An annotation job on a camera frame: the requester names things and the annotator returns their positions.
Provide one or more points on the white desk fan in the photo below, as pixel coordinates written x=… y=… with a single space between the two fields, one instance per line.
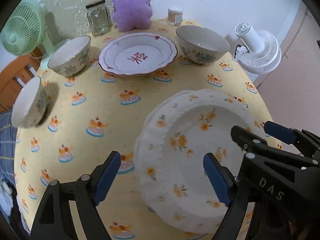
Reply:
x=262 y=52

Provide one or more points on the white plate with red pattern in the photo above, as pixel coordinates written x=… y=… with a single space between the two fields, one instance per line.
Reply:
x=140 y=55

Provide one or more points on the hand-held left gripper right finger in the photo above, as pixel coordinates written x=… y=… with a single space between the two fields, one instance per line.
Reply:
x=216 y=180

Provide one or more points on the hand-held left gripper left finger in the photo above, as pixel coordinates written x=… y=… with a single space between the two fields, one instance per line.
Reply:
x=107 y=177

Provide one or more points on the blue plaid blanket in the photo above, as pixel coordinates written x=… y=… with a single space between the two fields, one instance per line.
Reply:
x=7 y=142

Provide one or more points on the clear glass jar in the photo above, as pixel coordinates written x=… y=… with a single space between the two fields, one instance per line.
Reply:
x=98 y=20

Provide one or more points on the yellow printed tablecloth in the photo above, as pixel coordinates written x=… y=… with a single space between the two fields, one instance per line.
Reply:
x=100 y=110

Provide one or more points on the white floral ceramic bowl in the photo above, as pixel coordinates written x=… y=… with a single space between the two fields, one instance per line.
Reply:
x=70 y=55
x=202 y=42
x=30 y=100

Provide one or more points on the purple plush pillow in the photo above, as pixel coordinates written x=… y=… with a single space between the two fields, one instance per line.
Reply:
x=132 y=7

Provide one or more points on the green wall cloth with drawings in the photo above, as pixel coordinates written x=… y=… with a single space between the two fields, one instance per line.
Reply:
x=72 y=2

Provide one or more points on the green desk fan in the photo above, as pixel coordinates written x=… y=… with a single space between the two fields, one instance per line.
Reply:
x=21 y=30

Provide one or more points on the cotton swab container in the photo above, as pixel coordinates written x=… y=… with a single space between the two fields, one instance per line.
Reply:
x=175 y=16

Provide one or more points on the white plate with orange flowers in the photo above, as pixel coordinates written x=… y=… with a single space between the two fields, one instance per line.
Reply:
x=190 y=140

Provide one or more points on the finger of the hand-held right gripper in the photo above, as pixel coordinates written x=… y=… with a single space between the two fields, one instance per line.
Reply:
x=246 y=136
x=278 y=131

